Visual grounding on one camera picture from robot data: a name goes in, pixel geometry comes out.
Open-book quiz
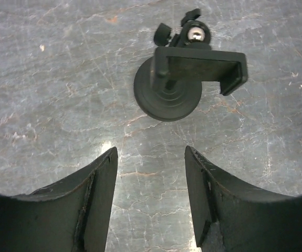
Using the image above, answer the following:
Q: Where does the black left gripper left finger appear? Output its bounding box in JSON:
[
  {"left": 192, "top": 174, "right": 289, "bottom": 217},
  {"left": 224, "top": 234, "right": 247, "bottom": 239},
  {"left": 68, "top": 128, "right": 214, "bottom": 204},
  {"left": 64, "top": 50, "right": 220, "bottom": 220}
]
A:
[{"left": 0, "top": 148, "right": 118, "bottom": 251}]

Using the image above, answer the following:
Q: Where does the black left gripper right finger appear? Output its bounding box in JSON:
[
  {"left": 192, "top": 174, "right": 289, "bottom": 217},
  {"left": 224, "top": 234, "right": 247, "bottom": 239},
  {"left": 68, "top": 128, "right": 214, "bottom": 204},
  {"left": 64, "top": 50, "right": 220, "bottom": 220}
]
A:
[{"left": 184, "top": 146, "right": 302, "bottom": 251}]

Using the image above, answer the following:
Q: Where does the black phone stand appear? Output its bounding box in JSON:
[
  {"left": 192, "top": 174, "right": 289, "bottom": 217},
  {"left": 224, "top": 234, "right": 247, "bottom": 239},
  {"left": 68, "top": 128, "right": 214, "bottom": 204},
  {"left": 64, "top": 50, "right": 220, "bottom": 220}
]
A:
[{"left": 133, "top": 8, "right": 248, "bottom": 121}]

